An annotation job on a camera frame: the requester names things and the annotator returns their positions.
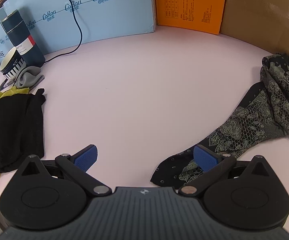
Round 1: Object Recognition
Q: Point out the light blue printed box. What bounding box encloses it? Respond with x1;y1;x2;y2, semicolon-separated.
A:
0;0;156;63

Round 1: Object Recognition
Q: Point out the black cylindrical canister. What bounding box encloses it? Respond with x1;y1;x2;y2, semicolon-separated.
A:
1;9;46;68

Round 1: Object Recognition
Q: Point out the black floral lace garment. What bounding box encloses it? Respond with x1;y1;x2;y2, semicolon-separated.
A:
150;52;289;188

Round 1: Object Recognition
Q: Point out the orange printed box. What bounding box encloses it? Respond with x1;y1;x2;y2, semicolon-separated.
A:
153;0;228;35

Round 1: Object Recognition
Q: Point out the black pen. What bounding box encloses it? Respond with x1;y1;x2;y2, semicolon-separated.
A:
0;78;15;92

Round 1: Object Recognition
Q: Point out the black cloth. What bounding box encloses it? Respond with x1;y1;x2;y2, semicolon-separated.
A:
0;88;46;174

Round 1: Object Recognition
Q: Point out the grey cloth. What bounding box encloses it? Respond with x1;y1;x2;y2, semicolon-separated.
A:
16;66;45;89

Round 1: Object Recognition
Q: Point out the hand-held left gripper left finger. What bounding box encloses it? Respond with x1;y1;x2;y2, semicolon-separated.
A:
14;144;112;197

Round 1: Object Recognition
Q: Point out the piano key print cup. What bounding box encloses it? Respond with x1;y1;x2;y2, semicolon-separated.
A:
0;48;26;80

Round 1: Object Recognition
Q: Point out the thin black cable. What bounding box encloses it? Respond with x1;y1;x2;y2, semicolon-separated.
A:
43;0;83;64

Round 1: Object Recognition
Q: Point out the brown cardboard box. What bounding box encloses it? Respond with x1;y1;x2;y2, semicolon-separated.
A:
220;0;289;62

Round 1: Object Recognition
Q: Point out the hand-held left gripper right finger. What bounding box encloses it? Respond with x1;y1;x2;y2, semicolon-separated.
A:
178;144;276;197

